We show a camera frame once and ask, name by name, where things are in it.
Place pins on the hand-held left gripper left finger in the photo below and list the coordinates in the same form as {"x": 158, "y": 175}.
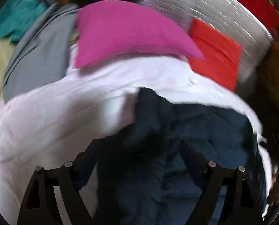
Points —
{"x": 90, "y": 161}

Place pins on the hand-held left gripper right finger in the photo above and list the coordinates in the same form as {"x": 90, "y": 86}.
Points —
{"x": 191, "y": 161}

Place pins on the navy blue puffer jacket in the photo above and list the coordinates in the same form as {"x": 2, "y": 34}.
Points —
{"x": 200, "y": 126}

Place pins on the person's right hand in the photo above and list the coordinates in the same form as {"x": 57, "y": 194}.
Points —
{"x": 277, "y": 189}

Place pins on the white embossed bedspread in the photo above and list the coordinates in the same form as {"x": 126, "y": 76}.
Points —
{"x": 59, "y": 112}

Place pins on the red cloth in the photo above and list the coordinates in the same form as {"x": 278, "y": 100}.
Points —
{"x": 214, "y": 56}
{"x": 251, "y": 0}

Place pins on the grey cloth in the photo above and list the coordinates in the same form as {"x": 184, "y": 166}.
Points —
{"x": 38, "y": 51}

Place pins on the magenta pink cloth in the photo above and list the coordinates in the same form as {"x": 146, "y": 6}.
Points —
{"x": 130, "y": 32}

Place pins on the silver foil mat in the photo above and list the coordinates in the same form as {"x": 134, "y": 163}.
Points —
{"x": 223, "y": 11}

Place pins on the teal cloth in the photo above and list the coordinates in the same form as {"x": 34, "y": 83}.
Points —
{"x": 15, "y": 16}

